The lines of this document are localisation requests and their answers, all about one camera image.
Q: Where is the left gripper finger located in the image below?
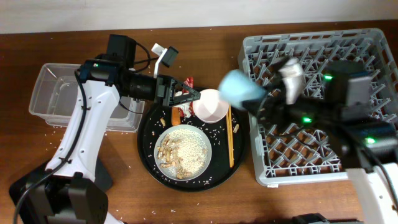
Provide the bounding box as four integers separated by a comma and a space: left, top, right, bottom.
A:
169, 95, 200, 106
171, 78, 200, 96

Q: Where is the white tissue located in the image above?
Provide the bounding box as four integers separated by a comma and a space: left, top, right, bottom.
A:
175, 103, 192, 118

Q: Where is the orange carrot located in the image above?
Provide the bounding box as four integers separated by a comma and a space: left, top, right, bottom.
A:
171, 107, 181, 126

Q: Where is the wooden chopstick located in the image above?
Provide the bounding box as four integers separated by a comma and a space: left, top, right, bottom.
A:
228, 105, 234, 168
226, 110, 230, 149

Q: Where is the blue cup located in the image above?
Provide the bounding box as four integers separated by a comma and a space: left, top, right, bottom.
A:
218, 70, 267, 110

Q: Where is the pile of rice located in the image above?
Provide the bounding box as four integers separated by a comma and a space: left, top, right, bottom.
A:
169, 129, 208, 176

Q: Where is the grey plate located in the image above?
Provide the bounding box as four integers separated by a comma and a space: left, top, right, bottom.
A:
154, 124, 212, 182

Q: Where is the pile of peanut shells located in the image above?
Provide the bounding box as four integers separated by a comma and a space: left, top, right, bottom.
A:
157, 134, 192, 180

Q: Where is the red snack wrapper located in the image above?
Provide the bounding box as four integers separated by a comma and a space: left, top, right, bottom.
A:
184, 77, 194, 115

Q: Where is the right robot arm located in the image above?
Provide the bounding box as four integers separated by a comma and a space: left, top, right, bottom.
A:
242, 57, 397, 223

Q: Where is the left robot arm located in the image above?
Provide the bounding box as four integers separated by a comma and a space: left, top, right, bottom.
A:
13, 34, 200, 223

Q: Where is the grey dishwasher rack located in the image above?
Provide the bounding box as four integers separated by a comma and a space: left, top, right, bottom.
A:
238, 28, 397, 187

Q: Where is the peanut shell on tray left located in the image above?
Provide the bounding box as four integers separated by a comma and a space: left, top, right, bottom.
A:
160, 118, 166, 127

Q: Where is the peanut shell on tray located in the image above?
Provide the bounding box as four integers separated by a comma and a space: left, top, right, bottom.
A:
160, 118, 166, 127
233, 124, 239, 133

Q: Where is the peanut shell on tray right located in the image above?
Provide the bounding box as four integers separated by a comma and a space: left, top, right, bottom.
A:
233, 124, 239, 133

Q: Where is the round black tray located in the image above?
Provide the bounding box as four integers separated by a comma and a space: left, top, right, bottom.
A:
137, 104, 249, 192

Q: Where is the clear plastic bin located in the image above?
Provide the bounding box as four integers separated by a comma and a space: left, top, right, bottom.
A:
29, 63, 145, 133

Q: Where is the black rectangular bin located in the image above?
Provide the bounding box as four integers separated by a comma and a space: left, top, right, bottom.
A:
19, 160, 113, 223

